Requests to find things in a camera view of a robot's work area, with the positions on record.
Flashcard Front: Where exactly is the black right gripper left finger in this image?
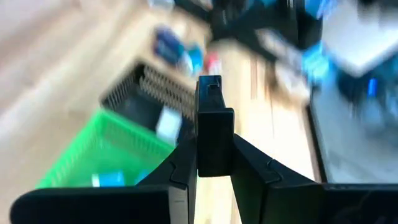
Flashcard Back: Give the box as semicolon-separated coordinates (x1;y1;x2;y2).
9;129;199;224

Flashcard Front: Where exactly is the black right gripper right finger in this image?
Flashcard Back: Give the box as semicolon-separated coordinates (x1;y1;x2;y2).
230;133;398;224

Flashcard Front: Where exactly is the blue white USB wall charger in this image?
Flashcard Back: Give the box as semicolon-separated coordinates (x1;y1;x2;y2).
91;170;126;188

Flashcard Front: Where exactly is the white digital clock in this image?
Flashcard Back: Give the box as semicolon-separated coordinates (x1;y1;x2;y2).
155;107;183;146

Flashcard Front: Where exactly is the red white USB wall charger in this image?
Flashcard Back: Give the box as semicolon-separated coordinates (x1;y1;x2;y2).
205;52;222;75

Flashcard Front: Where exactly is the light blue USB wall charger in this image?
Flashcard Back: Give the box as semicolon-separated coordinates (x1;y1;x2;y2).
186;45;205;75

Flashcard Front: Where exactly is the dark blue digital clock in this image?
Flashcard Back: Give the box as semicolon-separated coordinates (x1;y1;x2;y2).
154;26;184;66

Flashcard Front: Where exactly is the green slotted plastic basket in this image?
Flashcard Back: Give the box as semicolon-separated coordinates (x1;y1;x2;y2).
35;108;177;189

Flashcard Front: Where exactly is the black slotted plastic basket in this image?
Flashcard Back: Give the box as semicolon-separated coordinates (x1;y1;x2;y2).
99;60;200;147

